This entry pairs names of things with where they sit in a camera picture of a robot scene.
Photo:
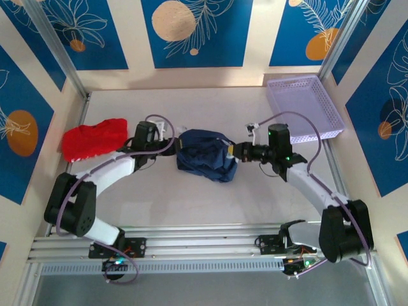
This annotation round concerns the navy blue printed t-shirt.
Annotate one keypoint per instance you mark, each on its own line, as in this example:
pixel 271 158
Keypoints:
pixel 204 156

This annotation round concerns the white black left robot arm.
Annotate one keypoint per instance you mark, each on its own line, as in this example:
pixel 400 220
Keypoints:
pixel 105 172

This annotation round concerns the red folded t-shirt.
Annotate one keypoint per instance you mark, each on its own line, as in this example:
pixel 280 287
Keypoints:
pixel 92 140

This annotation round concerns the lavender perforated plastic basket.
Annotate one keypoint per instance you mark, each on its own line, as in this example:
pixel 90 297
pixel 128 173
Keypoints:
pixel 306 99

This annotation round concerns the blue panel dark orange circles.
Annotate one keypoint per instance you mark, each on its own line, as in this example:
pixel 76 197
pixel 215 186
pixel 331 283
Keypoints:
pixel 366 143

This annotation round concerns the blue panel small orange circle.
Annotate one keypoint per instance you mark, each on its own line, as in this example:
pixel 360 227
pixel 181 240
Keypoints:
pixel 111 48

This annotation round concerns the blue panel cream circle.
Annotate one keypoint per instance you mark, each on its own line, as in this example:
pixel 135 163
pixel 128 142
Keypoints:
pixel 223 48

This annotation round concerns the blue panel orange circle fern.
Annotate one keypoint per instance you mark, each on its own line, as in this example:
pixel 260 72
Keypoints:
pixel 287 32

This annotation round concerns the blue panel orange oval flower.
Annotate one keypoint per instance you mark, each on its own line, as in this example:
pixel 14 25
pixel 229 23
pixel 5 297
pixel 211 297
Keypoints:
pixel 19 95

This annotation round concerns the blue panel white line leaves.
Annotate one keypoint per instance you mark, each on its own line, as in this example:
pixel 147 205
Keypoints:
pixel 32 48
pixel 360 32

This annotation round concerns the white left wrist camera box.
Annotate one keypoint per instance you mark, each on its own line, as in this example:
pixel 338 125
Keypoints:
pixel 159 127

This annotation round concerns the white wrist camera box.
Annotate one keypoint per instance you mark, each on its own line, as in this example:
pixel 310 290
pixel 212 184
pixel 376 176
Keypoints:
pixel 159 127
pixel 252 130

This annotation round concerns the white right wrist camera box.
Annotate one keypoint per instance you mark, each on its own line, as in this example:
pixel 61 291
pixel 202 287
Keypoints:
pixel 252 130

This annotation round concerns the aluminium side rail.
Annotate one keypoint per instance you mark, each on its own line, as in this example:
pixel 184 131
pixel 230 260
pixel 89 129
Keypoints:
pixel 83 108
pixel 338 178

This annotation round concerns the aluminium mounting rail frame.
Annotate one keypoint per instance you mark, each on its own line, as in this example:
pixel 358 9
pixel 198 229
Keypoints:
pixel 204 243

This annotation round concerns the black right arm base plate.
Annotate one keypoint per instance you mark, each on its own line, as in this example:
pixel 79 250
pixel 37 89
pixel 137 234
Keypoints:
pixel 267 243

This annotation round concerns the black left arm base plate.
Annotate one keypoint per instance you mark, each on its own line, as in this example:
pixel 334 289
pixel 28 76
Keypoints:
pixel 137 247

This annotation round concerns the aluminium corner post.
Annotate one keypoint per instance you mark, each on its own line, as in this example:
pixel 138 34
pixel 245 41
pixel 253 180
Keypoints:
pixel 338 38
pixel 57 48

